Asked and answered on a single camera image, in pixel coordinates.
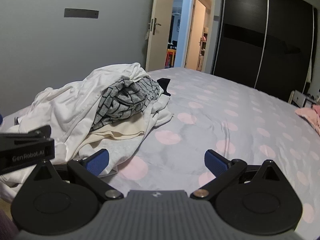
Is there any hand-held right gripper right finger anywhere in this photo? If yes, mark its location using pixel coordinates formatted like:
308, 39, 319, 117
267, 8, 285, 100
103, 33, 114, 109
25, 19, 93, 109
190, 149, 292, 200

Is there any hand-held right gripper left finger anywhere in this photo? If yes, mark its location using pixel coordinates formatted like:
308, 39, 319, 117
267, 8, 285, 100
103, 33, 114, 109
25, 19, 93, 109
25, 149, 124, 200

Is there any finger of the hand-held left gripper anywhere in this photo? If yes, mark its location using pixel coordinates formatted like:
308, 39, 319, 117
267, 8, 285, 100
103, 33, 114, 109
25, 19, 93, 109
0, 125, 52, 143

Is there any white long-sleeve shirt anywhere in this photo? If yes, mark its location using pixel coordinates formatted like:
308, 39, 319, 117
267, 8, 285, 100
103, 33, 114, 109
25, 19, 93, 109
25, 62, 148, 153

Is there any white cotton top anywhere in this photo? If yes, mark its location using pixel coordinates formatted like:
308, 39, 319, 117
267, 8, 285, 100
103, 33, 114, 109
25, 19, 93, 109
146, 95, 175, 128

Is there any white garment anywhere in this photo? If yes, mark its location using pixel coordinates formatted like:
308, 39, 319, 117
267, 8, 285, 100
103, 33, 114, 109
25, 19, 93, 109
0, 169, 34, 203

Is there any cream garment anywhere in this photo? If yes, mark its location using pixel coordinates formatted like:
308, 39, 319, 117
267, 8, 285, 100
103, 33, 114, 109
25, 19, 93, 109
88, 116, 146, 141

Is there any polka dot bed sheet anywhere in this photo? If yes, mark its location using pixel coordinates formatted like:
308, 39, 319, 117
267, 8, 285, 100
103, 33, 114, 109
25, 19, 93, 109
0, 67, 320, 230

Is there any grey striped garment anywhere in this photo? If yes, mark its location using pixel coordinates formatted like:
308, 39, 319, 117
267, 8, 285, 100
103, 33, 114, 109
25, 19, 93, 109
90, 76, 161, 132

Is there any purple fleece clothing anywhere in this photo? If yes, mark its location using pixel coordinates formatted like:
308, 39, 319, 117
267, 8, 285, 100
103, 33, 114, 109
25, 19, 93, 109
0, 208, 20, 240

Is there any black cloth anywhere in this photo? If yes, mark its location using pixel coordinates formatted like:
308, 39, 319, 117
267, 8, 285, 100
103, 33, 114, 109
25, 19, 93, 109
157, 78, 172, 97

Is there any white nightstand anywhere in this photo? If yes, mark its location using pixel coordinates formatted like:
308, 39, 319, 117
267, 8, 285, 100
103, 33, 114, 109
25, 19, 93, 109
287, 89, 313, 107

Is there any light pink ruffled cloth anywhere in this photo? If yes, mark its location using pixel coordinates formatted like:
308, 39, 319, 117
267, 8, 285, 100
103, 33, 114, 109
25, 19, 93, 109
294, 104, 320, 136

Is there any hallway door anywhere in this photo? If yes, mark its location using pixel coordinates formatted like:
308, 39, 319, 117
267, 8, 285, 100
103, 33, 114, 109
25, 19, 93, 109
184, 0, 207, 70

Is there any dark wardrobe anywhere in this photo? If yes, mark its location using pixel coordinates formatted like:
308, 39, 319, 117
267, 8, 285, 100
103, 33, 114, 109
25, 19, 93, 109
212, 0, 317, 102

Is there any cream door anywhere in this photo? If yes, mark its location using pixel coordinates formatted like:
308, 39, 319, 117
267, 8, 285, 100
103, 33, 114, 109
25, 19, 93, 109
144, 0, 177, 72

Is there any grey wall plate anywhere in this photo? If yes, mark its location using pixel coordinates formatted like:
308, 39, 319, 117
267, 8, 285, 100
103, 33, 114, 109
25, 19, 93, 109
63, 8, 99, 19

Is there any metal door handle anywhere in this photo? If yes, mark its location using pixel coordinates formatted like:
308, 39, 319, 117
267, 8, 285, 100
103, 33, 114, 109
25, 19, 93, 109
148, 17, 162, 35

